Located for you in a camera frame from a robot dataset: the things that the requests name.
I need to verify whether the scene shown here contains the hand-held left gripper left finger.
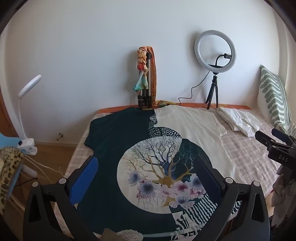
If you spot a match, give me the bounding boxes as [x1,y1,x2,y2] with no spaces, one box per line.
[23,156,99,241]

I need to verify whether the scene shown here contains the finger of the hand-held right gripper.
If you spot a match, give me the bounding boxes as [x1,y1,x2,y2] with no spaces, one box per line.
[255,130,278,151]
[271,128,293,143]

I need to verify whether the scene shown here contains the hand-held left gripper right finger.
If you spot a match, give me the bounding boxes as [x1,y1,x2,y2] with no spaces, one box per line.
[196,156,271,241]

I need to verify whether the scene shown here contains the dark green white tree-print t-shirt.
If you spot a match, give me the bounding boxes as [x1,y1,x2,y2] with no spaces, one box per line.
[84,105,245,241]

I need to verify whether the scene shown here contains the beige checked blanket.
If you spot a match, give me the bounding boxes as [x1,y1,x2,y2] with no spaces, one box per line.
[63,108,281,232]

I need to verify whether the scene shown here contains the white folded cloth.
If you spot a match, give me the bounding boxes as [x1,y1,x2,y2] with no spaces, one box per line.
[217,107,263,137]

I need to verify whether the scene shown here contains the green striped white pillow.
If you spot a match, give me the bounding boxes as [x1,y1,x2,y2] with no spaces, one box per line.
[257,65,293,133]

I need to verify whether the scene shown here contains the pale patterned cloth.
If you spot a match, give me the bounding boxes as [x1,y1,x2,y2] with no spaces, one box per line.
[271,162,296,229]

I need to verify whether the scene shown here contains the small black tripod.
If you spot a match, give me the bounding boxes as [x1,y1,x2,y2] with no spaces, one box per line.
[205,72,220,110]

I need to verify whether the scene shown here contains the white fluffy cloth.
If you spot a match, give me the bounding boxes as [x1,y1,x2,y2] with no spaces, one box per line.
[116,229,144,241]

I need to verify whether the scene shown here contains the leopard print cloth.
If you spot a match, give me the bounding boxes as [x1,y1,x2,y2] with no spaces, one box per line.
[0,147,25,216]

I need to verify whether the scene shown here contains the light blue chair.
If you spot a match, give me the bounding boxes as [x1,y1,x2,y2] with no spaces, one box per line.
[0,133,23,149]

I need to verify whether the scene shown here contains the wooden door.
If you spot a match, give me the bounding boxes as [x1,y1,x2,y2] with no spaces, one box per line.
[0,90,17,139]

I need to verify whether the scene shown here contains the white clip desk lamp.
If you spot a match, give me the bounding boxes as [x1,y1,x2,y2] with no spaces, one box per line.
[17,74,42,156]

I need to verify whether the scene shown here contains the braided colourful scarf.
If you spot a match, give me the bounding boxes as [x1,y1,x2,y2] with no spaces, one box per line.
[132,46,149,94]

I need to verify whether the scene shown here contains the orange scarf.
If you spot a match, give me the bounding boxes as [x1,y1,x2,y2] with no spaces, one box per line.
[148,46,172,108]

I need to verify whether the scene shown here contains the folded silver tripod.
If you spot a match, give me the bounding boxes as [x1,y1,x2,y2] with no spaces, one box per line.
[136,52,154,109]

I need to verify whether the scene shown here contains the white lamp cable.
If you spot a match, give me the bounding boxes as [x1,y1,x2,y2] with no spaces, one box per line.
[23,155,65,186]

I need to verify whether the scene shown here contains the black ring light cable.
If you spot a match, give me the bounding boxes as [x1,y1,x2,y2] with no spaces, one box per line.
[178,71,212,106]

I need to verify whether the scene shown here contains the white ring light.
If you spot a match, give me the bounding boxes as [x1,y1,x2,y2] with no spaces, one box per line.
[194,30,237,73]

